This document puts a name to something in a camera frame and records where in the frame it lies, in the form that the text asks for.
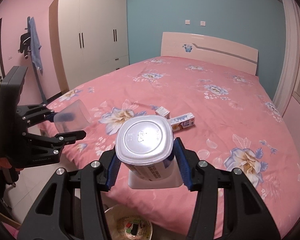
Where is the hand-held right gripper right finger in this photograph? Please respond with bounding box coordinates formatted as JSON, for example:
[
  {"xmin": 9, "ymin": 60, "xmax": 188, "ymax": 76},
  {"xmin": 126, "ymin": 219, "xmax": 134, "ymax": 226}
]
[{"xmin": 174, "ymin": 137, "xmax": 282, "ymax": 240}]

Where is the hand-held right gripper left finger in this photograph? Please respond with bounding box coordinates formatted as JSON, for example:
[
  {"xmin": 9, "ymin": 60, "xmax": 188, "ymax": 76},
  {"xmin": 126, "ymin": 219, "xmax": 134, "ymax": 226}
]
[{"xmin": 17, "ymin": 150, "xmax": 120, "ymax": 240}]

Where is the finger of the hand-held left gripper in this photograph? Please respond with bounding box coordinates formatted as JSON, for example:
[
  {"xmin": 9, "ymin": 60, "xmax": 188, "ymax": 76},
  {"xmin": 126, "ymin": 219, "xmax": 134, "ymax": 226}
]
[
  {"xmin": 16, "ymin": 102, "xmax": 75, "ymax": 127},
  {"xmin": 27, "ymin": 130, "xmax": 87, "ymax": 154}
]

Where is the clear plastic cup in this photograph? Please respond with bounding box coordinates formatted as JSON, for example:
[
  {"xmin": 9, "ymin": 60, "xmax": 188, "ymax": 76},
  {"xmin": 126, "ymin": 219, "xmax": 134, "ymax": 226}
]
[{"xmin": 53, "ymin": 99, "xmax": 93, "ymax": 132}]

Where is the white yogurt cup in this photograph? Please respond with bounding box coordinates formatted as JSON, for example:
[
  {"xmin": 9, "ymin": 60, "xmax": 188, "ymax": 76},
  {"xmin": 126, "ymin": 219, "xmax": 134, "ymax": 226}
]
[{"xmin": 115, "ymin": 115, "xmax": 183, "ymax": 189}]

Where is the white printed waste bin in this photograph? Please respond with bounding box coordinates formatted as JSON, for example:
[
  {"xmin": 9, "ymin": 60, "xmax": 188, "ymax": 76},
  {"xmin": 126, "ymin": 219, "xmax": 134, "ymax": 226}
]
[{"xmin": 104, "ymin": 204, "xmax": 153, "ymax": 240}]

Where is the coat rack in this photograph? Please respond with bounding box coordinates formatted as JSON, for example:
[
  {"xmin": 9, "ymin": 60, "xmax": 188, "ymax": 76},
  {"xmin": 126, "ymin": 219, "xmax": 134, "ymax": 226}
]
[{"xmin": 18, "ymin": 16, "xmax": 47, "ymax": 103}]

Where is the white blue milk carton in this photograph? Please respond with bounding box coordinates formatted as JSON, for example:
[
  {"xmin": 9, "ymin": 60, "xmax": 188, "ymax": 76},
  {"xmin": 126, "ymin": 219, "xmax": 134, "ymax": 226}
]
[{"xmin": 168, "ymin": 112, "xmax": 196, "ymax": 132}]

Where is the small white red box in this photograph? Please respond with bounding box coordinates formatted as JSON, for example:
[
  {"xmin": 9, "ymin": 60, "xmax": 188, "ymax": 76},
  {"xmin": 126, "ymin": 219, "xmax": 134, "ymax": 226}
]
[{"xmin": 155, "ymin": 106, "xmax": 170, "ymax": 119}]

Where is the blue towel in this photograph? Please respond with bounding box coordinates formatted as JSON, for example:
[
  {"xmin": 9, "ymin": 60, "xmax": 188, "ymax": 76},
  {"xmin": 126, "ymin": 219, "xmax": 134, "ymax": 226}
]
[{"xmin": 29, "ymin": 17, "xmax": 43, "ymax": 74}]

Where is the black garment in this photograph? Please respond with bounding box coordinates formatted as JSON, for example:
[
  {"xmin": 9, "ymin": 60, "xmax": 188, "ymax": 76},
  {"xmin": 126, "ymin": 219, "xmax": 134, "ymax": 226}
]
[{"xmin": 18, "ymin": 32, "xmax": 32, "ymax": 54}]

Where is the bed with pink floral cover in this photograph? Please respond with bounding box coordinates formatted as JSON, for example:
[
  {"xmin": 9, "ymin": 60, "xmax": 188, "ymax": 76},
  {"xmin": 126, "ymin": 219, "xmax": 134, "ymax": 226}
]
[{"xmin": 41, "ymin": 55, "xmax": 300, "ymax": 240}]

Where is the white wardrobe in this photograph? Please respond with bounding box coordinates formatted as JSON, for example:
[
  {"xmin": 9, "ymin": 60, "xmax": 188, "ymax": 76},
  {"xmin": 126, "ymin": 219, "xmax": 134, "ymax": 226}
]
[{"xmin": 49, "ymin": 0, "xmax": 130, "ymax": 95}]

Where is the pink fluffy clothing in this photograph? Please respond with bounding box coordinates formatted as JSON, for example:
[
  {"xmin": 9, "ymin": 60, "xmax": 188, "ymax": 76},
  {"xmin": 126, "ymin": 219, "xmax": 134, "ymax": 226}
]
[{"xmin": 0, "ymin": 220, "xmax": 23, "ymax": 240}]

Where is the white bed headboard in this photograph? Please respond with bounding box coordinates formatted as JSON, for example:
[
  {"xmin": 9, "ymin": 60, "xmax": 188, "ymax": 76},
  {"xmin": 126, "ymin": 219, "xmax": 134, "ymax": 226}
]
[{"xmin": 160, "ymin": 32, "xmax": 259, "ymax": 76}]

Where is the white wall moulding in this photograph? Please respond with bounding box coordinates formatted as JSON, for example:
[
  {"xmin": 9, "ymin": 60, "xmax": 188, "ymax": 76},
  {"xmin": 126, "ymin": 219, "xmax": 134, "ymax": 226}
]
[{"xmin": 272, "ymin": 0, "xmax": 300, "ymax": 103}]

